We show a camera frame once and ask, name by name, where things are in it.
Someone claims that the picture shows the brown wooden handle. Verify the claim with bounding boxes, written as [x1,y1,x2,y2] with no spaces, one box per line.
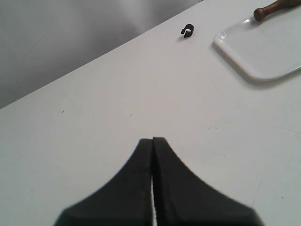
[253,0,301,22]

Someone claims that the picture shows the white rectangular plastic tray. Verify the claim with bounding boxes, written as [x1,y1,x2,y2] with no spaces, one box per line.
[214,15,301,81]

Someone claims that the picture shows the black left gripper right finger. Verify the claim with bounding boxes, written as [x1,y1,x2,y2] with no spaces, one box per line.
[152,137,263,226]

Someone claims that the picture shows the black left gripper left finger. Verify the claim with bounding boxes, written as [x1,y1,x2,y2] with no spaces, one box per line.
[55,139,152,226]

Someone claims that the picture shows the small black plastic clip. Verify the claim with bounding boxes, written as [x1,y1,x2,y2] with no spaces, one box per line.
[181,24,194,38]

